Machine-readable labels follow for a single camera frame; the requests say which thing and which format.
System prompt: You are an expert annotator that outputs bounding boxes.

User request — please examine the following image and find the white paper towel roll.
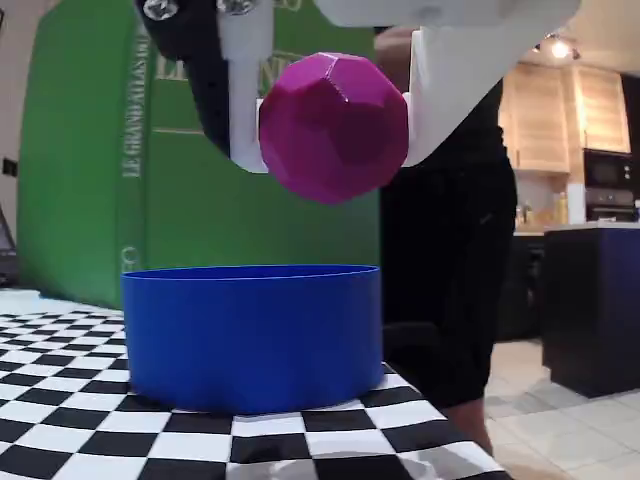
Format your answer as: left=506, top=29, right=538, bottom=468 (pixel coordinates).
left=566, top=182, right=586, bottom=226

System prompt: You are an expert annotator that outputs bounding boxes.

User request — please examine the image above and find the ceiling spotlight rail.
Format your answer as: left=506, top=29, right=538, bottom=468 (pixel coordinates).
left=531, top=31, right=582, bottom=62

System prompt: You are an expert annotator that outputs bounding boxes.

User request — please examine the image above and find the blue round box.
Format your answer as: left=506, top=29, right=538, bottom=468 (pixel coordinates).
left=119, top=263, right=385, bottom=416

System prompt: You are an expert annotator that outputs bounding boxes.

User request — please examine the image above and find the black white checkered mat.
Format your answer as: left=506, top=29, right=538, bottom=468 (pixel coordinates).
left=0, top=287, right=511, bottom=480

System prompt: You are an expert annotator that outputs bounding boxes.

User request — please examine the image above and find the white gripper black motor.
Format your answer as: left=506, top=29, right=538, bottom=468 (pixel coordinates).
left=134, top=0, right=584, bottom=175

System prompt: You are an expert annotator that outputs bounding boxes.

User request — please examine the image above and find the black built-in oven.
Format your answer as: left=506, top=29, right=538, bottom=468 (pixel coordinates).
left=582, top=147, right=635, bottom=222

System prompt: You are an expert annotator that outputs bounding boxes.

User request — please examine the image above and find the light wood kitchen cabinet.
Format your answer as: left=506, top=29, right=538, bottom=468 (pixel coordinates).
left=498, top=62, right=632, bottom=175

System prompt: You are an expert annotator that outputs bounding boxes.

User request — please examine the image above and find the pink faceted ball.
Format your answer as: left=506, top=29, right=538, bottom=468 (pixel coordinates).
left=258, top=51, right=410, bottom=205

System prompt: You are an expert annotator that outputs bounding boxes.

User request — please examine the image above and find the large green atlas book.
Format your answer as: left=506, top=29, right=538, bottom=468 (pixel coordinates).
left=17, top=0, right=382, bottom=312

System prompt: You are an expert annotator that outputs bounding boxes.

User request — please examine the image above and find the person in black clothes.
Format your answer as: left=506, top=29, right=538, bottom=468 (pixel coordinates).
left=373, top=24, right=519, bottom=456

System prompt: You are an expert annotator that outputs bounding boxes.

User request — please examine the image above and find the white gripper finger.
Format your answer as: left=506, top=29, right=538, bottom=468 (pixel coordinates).
left=402, top=24, right=574, bottom=169

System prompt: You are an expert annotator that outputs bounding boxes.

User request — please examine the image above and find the black kitchen island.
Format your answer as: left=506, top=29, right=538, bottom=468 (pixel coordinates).
left=542, top=227, right=640, bottom=400

